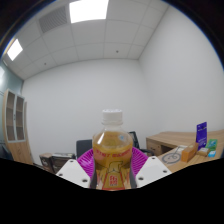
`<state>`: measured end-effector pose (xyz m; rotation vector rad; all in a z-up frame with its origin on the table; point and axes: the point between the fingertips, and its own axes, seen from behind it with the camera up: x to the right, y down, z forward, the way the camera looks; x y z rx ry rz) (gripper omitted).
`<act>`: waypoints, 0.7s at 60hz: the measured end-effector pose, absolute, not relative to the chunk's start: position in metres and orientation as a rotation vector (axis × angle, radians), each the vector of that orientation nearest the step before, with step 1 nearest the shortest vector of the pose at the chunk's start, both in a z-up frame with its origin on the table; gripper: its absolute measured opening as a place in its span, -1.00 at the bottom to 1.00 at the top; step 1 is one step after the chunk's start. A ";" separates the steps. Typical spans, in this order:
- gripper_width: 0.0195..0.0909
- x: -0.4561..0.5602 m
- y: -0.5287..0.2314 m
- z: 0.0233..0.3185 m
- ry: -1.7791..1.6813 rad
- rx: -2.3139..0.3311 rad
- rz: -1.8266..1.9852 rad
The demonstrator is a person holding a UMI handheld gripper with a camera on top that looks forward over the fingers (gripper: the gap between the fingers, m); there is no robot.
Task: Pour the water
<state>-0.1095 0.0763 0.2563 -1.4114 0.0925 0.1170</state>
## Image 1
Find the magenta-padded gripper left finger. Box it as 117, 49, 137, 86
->
55, 148, 98, 190

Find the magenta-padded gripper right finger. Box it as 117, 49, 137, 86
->
128, 146, 173, 189

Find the yellow-labelled drink bottle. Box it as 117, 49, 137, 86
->
91, 108, 134, 192

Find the dark box with tan panel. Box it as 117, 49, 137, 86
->
51, 160, 73, 174

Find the round white mat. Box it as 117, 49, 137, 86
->
162, 151, 183, 166

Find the grey office chair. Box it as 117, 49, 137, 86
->
75, 139, 94, 159

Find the tall dark brown box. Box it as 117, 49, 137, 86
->
39, 152, 54, 173

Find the black mesh office chair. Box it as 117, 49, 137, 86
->
128, 130, 156, 158

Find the wooden side cabinet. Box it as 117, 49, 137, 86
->
145, 130, 224, 158

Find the orange box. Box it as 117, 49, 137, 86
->
180, 142, 200, 163

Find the small tan box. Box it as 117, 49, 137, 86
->
196, 147, 211, 158

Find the tall purple box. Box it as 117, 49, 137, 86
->
195, 121, 208, 151

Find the green box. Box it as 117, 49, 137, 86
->
205, 138, 218, 150

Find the wooden glass-door shelf cabinet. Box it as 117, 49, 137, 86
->
2, 88, 34, 165

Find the square ceiling light panel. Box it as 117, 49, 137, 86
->
6, 38, 24, 62
69, 0, 110, 24

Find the ceiling air vent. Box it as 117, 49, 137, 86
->
38, 5, 69, 34

